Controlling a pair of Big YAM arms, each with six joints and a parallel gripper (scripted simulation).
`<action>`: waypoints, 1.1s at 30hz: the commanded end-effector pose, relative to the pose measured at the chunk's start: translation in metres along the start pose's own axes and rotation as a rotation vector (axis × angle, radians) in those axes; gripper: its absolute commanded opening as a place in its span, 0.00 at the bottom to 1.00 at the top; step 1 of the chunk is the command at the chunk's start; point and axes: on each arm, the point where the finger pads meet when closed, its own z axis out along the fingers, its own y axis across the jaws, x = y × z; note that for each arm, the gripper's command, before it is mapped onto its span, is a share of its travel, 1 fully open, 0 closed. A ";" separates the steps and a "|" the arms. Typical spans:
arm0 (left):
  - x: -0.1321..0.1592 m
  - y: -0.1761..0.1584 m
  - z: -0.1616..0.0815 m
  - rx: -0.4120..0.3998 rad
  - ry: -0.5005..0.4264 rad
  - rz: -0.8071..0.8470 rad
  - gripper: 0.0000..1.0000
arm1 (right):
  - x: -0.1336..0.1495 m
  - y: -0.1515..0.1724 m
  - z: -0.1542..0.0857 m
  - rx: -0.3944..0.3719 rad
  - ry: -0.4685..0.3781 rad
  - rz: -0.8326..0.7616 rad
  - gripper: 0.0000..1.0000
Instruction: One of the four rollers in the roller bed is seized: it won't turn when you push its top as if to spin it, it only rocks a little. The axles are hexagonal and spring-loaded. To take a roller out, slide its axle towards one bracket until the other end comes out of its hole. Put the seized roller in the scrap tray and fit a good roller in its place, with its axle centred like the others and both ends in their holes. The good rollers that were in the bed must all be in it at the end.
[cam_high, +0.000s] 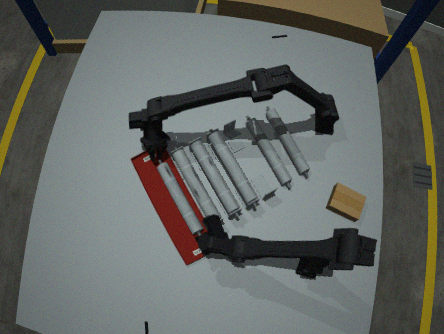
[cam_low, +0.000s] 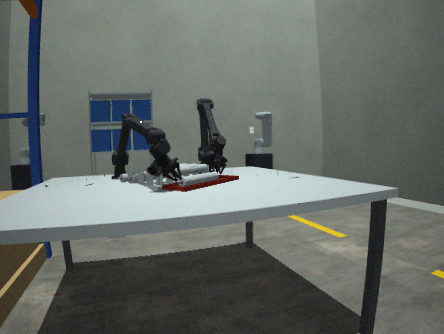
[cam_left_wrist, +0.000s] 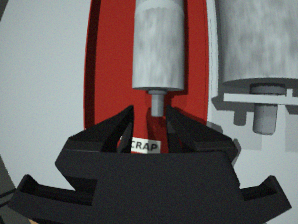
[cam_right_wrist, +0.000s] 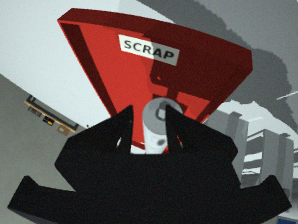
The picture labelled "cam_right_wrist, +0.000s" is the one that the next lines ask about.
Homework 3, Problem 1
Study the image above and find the red scrap tray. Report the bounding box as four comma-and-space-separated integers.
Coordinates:
57, 8, 253, 150

